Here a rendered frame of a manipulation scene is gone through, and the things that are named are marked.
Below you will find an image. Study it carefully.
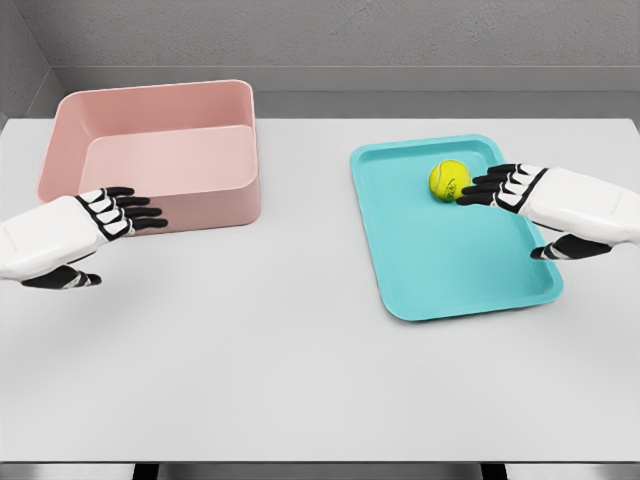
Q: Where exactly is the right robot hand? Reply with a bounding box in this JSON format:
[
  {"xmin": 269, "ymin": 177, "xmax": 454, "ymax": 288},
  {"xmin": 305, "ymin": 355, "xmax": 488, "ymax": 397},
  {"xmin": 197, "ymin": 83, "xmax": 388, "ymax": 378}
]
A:
[{"xmin": 456, "ymin": 163, "xmax": 640, "ymax": 261}]

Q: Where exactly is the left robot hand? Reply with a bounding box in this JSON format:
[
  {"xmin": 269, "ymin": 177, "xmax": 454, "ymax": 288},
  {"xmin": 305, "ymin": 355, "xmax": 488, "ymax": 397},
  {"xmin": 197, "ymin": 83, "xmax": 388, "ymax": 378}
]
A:
[{"xmin": 0, "ymin": 186, "xmax": 169, "ymax": 290}]

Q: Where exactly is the yellow tennis ball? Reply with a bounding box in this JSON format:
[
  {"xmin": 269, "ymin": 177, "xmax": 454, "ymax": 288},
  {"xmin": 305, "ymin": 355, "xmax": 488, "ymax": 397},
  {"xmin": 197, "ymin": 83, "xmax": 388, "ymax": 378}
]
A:
[{"xmin": 428, "ymin": 159, "xmax": 472, "ymax": 203}]

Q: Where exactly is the blue plastic tray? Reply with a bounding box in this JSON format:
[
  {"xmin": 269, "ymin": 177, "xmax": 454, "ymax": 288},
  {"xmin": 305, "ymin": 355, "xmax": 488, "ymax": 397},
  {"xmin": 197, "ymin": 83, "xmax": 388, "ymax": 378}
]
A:
[{"xmin": 349, "ymin": 133, "xmax": 565, "ymax": 323}]

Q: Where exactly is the pink plastic basket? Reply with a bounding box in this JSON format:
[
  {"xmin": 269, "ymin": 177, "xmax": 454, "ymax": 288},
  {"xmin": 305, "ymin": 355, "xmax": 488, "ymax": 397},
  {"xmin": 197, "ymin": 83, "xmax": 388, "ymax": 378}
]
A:
[{"xmin": 36, "ymin": 79, "xmax": 262, "ymax": 235}]

